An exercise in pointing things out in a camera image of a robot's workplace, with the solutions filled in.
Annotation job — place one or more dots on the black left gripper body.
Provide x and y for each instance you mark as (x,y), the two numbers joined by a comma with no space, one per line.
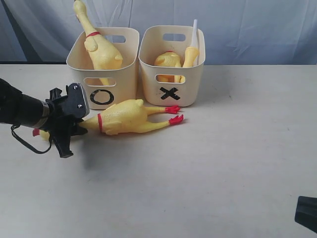
(59,121)

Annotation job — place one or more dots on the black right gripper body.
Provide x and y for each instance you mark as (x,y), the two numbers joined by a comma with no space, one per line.
(306,212)

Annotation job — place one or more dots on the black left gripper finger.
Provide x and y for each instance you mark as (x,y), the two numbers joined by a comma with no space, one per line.
(62,144)

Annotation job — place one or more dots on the rubber chicken bins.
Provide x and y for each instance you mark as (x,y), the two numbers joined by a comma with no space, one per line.
(130,116)

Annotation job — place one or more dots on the whole rubber chicken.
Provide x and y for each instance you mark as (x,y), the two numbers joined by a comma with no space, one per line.
(103,54)

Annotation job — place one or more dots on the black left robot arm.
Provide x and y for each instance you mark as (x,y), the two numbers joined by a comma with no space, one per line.
(18,109)

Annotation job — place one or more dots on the cream bin marked O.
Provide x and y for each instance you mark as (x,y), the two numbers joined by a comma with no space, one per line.
(106,87)

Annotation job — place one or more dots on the white backdrop cloth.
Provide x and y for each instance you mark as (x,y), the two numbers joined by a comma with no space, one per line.
(236,31)

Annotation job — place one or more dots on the cream bin marked X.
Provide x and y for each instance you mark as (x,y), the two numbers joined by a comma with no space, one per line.
(168,86)

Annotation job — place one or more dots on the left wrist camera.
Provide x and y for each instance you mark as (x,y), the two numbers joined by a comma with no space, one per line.
(76,103)

